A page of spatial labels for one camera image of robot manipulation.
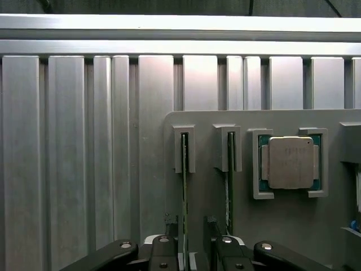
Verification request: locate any grey parts rack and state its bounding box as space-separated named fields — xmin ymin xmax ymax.
xmin=162 ymin=108 xmax=361 ymax=271

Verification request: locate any silver CPU chip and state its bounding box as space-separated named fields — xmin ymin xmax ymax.
xmin=258 ymin=134 xmax=322 ymax=191

